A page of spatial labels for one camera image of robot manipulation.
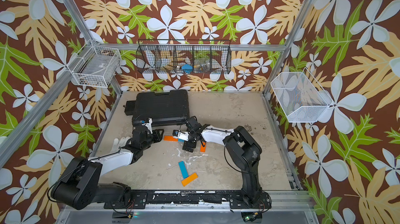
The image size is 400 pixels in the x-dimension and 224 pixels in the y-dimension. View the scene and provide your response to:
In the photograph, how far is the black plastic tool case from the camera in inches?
39.1

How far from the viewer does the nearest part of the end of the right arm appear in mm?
714

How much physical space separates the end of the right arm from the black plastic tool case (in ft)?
0.56
